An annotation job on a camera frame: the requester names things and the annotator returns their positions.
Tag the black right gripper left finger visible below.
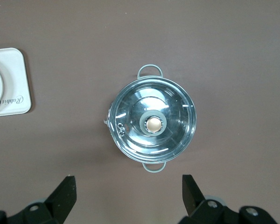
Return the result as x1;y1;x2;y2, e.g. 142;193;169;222
0;176;77;224

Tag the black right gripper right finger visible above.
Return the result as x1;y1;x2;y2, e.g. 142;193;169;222
179;174;278;224

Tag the glass pot lid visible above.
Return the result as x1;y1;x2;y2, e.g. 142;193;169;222
108;78;198;163

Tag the cream rabbit print tray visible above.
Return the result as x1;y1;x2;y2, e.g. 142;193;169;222
0;48;32;118

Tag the steel pot with grey handles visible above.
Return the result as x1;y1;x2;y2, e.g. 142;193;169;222
104;64;198;175

